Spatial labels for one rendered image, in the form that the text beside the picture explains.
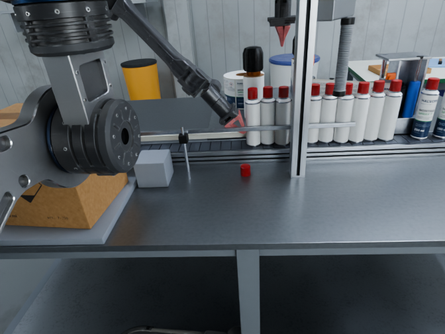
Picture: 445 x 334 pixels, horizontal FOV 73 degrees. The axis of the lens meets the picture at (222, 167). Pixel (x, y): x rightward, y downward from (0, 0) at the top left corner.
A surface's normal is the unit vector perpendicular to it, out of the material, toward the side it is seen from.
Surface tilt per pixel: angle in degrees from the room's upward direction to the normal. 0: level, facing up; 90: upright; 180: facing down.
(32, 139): 90
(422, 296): 0
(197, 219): 0
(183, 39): 90
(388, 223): 0
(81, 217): 90
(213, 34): 90
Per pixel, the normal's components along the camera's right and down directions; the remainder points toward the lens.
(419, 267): -0.07, -0.87
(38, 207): -0.15, 0.48
